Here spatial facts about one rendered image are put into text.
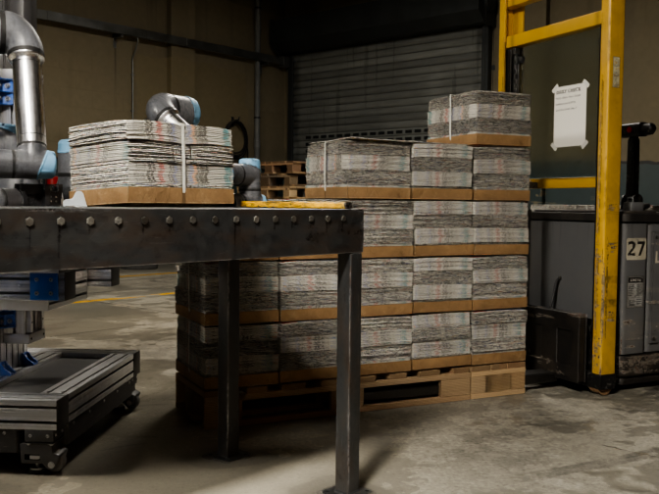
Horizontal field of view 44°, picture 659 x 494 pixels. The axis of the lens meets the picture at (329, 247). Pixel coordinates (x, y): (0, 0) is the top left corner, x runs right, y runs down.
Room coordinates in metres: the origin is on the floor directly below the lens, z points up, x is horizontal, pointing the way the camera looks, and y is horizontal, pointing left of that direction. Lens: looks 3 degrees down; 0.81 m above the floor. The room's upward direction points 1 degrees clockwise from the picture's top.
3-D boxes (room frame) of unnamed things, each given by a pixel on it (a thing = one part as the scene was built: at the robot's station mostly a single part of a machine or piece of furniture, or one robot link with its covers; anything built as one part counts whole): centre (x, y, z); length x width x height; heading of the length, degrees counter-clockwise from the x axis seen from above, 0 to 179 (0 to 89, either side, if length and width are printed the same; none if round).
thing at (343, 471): (2.29, -0.06, 0.34); 0.06 x 0.06 x 0.68; 49
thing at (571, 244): (4.00, -1.37, 0.40); 0.69 x 0.55 x 0.80; 26
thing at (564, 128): (3.85, -1.05, 1.28); 0.57 x 0.01 x 0.65; 26
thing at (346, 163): (3.39, -0.11, 0.95); 0.38 x 0.29 x 0.23; 27
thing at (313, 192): (3.39, -0.11, 0.86); 0.38 x 0.29 x 0.04; 27
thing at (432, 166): (3.52, -0.38, 0.95); 0.38 x 0.29 x 0.23; 25
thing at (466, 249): (3.33, 0.00, 0.40); 1.16 x 0.38 x 0.51; 116
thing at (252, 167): (2.81, 0.28, 0.91); 0.11 x 0.08 x 0.11; 149
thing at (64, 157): (3.08, 0.95, 0.98); 0.13 x 0.12 x 0.14; 149
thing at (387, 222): (3.33, 0.01, 0.42); 1.17 x 0.39 x 0.83; 116
